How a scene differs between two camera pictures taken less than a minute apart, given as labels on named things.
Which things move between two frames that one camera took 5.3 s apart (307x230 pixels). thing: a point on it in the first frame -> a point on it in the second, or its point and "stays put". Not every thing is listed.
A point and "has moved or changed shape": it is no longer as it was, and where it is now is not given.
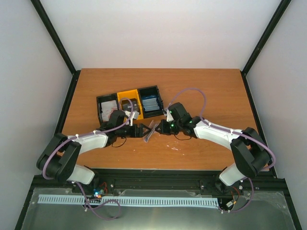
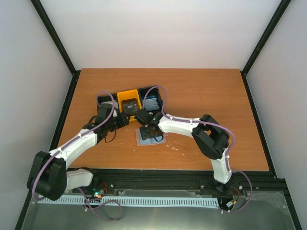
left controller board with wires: [98, 192] stays put
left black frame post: [60, 45] stays put
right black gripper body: [171, 130] -> [148, 134]
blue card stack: [150, 103] stays put
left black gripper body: [131, 134] -> [113, 126]
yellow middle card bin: [131, 94] stays put
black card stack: [126, 105] stays put
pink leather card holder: [151, 130] has moved or changed shape
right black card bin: [151, 103] stays put
